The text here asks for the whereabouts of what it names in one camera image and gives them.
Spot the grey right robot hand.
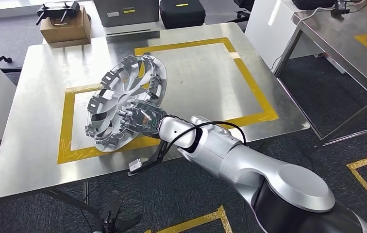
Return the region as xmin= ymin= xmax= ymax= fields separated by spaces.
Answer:
xmin=117 ymin=100 xmax=168 ymax=139

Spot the silver wheel hubcap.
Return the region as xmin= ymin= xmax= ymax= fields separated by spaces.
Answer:
xmin=85 ymin=54 xmax=168 ymax=153

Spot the white workbench table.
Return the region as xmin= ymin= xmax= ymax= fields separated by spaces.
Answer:
xmin=0 ymin=22 xmax=311 ymax=206

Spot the grey equipment case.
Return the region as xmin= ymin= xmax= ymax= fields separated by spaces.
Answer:
xmin=93 ymin=0 xmax=160 ymax=28

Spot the black equipment case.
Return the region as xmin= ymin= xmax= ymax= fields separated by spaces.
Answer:
xmin=159 ymin=0 xmax=207 ymax=30

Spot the brown cardboard box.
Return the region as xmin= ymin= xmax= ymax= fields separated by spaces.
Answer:
xmin=39 ymin=5 xmax=92 ymax=49

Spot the black remote controller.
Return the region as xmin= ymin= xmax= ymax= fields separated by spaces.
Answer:
xmin=35 ymin=0 xmax=81 ymax=26

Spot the white cabinet panel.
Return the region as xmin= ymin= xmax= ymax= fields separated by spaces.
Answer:
xmin=244 ymin=0 xmax=347 ymax=75

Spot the black bag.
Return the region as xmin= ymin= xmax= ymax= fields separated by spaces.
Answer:
xmin=291 ymin=0 xmax=337 ymax=10

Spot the black power adapter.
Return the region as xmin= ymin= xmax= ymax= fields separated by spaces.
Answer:
xmin=331 ymin=0 xmax=351 ymax=20

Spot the black right wrist camera bracket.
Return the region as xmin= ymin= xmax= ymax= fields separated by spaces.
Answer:
xmin=127 ymin=140 xmax=172 ymax=177

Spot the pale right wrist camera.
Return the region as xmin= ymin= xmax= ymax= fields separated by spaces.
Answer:
xmin=128 ymin=158 xmax=150 ymax=173

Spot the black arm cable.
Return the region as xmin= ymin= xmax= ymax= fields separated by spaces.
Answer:
xmin=166 ymin=120 xmax=248 ymax=153

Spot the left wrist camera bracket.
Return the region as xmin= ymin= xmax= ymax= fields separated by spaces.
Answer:
xmin=99 ymin=189 xmax=143 ymax=233

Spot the white power cable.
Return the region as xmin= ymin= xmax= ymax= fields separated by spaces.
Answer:
xmin=268 ymin=6 xmax=336 ymax=71

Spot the metal frame table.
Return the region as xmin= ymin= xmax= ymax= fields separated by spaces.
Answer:
xmin=273 ymin=0 xmax=367 ymax=146

